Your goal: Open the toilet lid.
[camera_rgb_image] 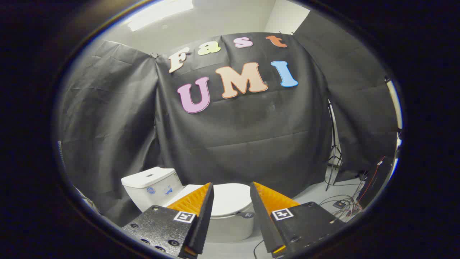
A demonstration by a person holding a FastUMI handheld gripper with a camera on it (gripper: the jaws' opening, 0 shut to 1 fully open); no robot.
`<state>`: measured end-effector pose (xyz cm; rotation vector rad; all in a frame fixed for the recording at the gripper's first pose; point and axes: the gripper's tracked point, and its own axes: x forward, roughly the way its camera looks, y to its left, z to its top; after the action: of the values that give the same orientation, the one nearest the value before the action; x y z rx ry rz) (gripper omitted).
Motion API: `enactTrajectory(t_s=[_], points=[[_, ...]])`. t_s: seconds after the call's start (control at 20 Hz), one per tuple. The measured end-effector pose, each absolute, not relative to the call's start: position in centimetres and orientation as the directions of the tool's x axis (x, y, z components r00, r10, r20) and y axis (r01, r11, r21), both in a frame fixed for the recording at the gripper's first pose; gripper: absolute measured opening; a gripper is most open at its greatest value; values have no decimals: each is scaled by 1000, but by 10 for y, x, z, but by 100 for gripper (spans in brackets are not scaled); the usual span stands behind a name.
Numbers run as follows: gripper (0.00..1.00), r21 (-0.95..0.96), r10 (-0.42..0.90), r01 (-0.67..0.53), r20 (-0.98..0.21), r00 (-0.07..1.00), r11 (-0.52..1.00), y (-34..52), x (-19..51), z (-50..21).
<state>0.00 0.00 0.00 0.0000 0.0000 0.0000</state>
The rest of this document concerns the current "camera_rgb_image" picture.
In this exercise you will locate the black backdrop cloth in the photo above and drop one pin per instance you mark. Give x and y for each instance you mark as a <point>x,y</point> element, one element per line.
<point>244,136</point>

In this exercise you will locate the white toilet lid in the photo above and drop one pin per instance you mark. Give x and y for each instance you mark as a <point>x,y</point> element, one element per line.
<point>230,199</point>

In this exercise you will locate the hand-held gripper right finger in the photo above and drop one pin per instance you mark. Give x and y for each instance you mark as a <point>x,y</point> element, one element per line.
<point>262,223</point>

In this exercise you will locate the white toilet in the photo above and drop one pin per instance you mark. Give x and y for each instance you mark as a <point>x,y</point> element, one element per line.
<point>151,190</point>

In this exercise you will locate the small black floor device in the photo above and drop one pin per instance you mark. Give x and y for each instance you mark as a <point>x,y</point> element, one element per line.
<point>339,204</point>

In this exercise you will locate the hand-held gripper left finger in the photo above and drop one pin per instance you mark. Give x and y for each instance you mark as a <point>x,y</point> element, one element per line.
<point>201,223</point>

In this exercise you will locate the black light stand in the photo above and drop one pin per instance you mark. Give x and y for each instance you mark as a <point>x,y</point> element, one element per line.
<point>334,144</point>

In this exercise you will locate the white panel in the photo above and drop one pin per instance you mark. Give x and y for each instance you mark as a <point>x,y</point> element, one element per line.
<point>394,104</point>

